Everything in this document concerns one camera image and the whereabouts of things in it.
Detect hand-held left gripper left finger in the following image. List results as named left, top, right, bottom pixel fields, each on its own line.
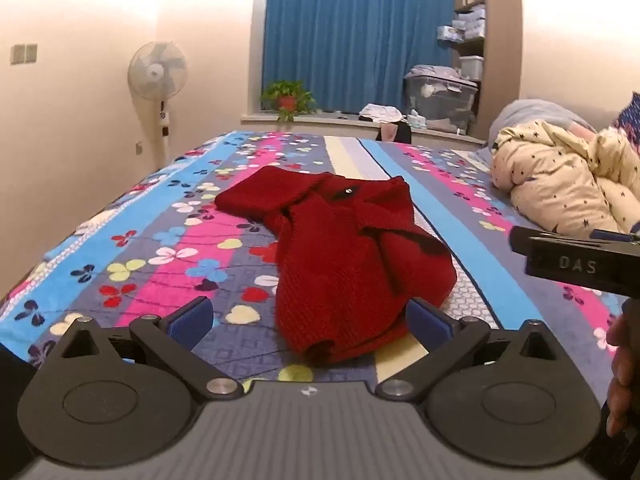
left=37, top=296, right=246, bottom=403

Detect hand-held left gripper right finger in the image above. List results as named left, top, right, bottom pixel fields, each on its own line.
left=375, top=297, right=583, bottom=403

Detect red knit sweater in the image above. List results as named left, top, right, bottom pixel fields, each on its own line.
left=214, top=166, right=458, bottom=367

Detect white clothes pile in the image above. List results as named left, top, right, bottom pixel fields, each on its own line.
left=358, top=103, right=407, bottom=124

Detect person's right hand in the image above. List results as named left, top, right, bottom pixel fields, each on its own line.
left=605, top=300, right=640, bottom=438

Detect cream star-print quilt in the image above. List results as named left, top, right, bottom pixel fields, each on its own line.
left=489, top=120, right=640, bottom=236

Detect floral striped bed blanket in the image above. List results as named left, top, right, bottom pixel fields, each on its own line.
left=0, top=130, right=640, bottom=391

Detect dark blue printed pillow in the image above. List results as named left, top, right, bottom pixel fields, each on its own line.
left=612, top=91, right=640, bottom=153

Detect grey pillow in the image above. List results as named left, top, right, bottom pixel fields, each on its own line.
left=487, top=98, right=598, bottom=151

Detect clear plastic storage bin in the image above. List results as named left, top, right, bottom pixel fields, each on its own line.
left=403, top=74, right=479, bottom=136

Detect white box on shelf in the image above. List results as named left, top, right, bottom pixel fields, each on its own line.
left=458, top=55, right=485, bottom=81

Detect wooden shelf unit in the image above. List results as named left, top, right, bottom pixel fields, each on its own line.
left=451, top=0, right=524, bottom=143

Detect potted green plant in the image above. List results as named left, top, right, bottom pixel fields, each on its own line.
left=260, top=80, right=318, bottom=122

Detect white standing fan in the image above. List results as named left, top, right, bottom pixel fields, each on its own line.
left=127, top=40, right=188, bottom=171

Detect stack of white packs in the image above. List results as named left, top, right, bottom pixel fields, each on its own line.
left=436, top=4, right=487, bottom=43

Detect blue curtain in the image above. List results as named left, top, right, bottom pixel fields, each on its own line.
left=261, top=0, right=458, bottom=113

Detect wall light switch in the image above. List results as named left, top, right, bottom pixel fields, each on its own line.
left=11, top=43, right=39, bottom=66

